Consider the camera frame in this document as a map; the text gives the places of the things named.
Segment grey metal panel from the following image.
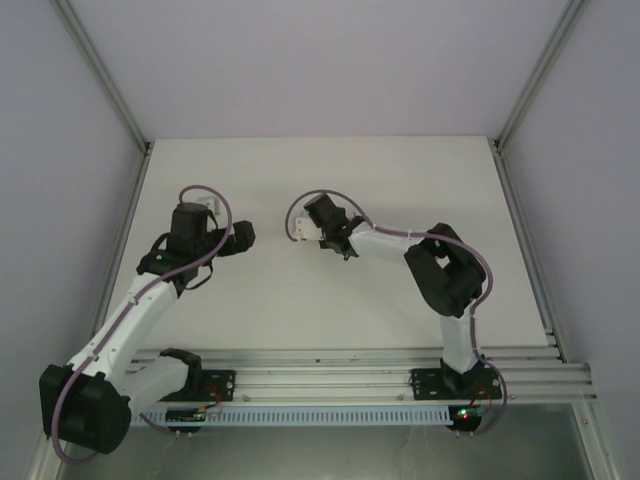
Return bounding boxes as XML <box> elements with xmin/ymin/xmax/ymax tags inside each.
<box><xmin>62</xmin><ymin>424</ymin><xmax>589</xmax><ymax>480</ymax></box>

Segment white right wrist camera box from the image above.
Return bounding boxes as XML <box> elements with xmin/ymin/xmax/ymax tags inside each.
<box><xmin>293</xmin><ymin>214</ymin><xmax>324</xmax><ymax>245</ymax></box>

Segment aluminium table side rail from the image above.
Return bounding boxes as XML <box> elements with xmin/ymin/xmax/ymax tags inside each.
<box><xmin>79</xmin><ymin>142</ymin><xmax>154</xmax><ymax>367</ymax></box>
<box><xmin>491</xmin><ymin>142</ymin><xmax>567</xmax><ymax>362</ymax></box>

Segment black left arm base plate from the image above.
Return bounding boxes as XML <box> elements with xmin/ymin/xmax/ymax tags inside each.
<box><xmin>187</xmin><ymin>369</ymin><xmax>237</xmax><ymax>403</ymax></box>

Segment aluminium mounting rail beam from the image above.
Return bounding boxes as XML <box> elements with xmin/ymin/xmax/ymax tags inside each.
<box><xmin>119</xmin><ymin>346</ymin><xmax>599</xmax><ymax>407</ymax></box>

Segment pale blue slotted cable duct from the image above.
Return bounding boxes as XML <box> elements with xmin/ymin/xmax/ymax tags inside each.
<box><xmin>130</xmin><ymin>405</ymin><xmax>452</xmax><ymax>428</ymax></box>

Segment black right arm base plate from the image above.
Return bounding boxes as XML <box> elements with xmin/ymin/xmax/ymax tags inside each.
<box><xmin>410</xmin><ymin>368</ymin><xmax>503</xmax><ymax>403</ymax></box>

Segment aluminium frame post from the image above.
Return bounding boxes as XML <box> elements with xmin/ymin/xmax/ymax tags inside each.
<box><xmin>491</xmin><ymin>0</ymin><xmax>587</xmax><ymax>157</ymax></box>
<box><xmin>52</xmin><ymin>0</ymin><xmax>154</xmax><ymax>157</ymax></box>

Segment aluminium frame leg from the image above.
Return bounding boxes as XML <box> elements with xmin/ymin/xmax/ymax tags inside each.
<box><xmin>569</xmin><ymin>402</ymin><xmax>615</xmax><ymax>480</ymax></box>
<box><xmin>25</xmin><ymin>434</ymin><xmax>69</xmax><ymax>480</ymax></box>

